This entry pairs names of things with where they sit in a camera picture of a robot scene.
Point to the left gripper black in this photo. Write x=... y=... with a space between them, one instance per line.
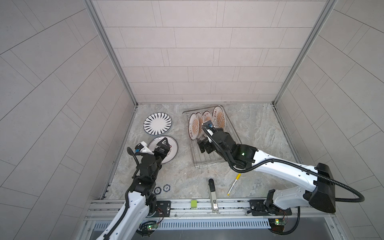
x=163 y=154

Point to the aluminium front rail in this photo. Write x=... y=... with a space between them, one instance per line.
x=180 y=209

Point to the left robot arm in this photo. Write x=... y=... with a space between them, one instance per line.
x=140 y=199

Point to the yellow white marker pen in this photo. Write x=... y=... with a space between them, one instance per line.
x=233 y=184

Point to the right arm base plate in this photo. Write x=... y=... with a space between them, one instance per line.
x=258 y=207

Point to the blue striped white plate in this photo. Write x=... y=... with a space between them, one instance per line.
x=157 y=124

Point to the red text white plate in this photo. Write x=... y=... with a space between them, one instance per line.
x=208 y=117

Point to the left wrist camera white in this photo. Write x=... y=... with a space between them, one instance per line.
x=142 y=148

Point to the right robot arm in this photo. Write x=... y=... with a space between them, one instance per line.
x=315 y=186

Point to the orange sunburst plate front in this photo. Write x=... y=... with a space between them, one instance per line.
x=193 y=127

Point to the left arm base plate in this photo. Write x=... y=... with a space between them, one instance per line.
x=160 y=209

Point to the green small block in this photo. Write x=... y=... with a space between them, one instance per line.
x=194 y=204

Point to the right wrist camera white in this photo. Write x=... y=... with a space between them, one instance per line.
x=209 y=128

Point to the perforated vent strip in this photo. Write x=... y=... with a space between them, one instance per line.
x=213 y=224

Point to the black silver handheld tool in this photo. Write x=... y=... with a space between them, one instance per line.
x=213 y=197

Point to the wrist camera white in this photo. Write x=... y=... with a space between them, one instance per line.
x=209 y=128
x=142 y=148

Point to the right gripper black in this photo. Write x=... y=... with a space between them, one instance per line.
x=206 y=142

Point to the orange sunburst plate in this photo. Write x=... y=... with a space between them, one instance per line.
x=219 y=118
x=193 y=127
x=200 y=118
x=173 y=147

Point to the left green circuit board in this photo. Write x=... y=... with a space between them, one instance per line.
x=149 y=226

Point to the metal wire dish rack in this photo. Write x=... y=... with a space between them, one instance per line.
x=203 y=153

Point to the green circuit board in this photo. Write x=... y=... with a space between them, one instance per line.
x=149 y=226
x=277 y=225

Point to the right green circuit board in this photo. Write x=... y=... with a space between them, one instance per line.
x=277 y=225

